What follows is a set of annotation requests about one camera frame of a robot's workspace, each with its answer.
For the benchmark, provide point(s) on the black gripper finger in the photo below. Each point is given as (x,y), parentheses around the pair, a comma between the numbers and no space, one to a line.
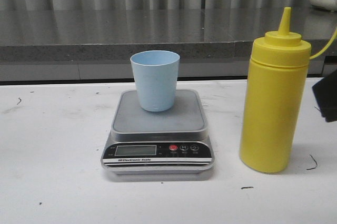
(325,95)

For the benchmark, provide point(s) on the yellow squeeze bottle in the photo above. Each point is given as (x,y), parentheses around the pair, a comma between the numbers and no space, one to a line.
(278,68)

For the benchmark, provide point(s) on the light blue plastic cup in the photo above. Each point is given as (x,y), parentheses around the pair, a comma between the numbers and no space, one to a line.
(155,73)

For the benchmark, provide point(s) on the silver digital kitchen scale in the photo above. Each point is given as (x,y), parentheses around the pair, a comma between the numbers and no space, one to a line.
(172,144)

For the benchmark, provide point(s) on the grey stone counter ledge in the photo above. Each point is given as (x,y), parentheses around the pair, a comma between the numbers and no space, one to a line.
(197,35)

